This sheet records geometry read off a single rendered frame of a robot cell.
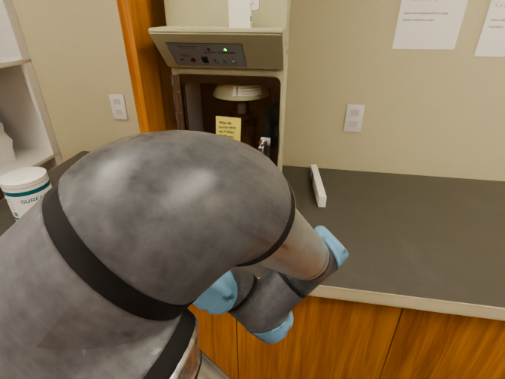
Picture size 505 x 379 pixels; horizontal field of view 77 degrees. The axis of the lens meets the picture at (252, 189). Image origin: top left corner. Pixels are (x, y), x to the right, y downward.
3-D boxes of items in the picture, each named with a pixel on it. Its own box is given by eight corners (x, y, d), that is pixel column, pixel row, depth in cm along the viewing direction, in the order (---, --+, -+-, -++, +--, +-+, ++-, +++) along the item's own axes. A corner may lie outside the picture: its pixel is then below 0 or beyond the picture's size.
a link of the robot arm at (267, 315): (316, 313, 53) (274, 272, 50) (267, 358, 54) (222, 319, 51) (302, 289, 61) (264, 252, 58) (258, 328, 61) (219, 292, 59)
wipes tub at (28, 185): (35, 202, 116) (20, 164, 108) (68, 205, 114) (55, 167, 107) (5, 222, 105) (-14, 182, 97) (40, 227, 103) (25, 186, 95)
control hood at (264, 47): (170, 65, 90) (165, 25, 85) (285, 68, 86) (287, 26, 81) (152, 72, 81) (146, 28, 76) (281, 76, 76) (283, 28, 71)
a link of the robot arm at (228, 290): (213, 326, 51) (173, 294, 49) (228, 277, 61) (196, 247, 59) (248, 308, 48) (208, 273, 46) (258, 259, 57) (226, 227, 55)
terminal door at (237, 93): (188, 195, 111) (173, 73, 91) (276, 203, 106) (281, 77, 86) (187, 195, 110) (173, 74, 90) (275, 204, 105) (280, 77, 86)
